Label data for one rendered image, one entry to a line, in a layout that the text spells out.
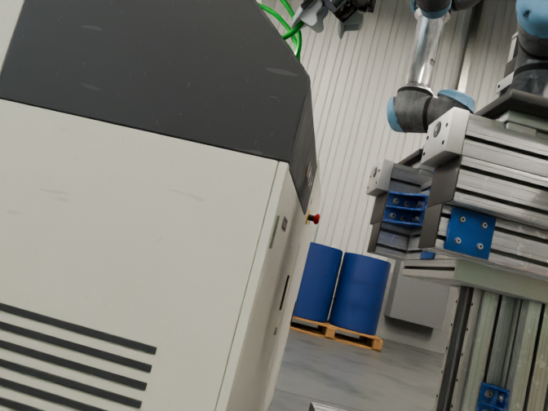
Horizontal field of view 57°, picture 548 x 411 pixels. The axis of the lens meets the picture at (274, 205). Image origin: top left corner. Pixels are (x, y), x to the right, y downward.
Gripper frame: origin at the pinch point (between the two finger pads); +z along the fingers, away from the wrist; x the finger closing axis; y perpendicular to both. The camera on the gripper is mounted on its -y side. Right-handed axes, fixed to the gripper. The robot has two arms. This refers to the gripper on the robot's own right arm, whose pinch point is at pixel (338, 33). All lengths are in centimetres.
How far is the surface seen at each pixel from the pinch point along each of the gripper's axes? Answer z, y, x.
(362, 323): 103, 61, 480
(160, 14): 20, -30, -35
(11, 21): 27, -59, -35
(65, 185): 55, -39, -35
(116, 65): 31, -36, -35
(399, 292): 58, 117, 646
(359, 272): 47, 45, 480
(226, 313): 70, -4, -35
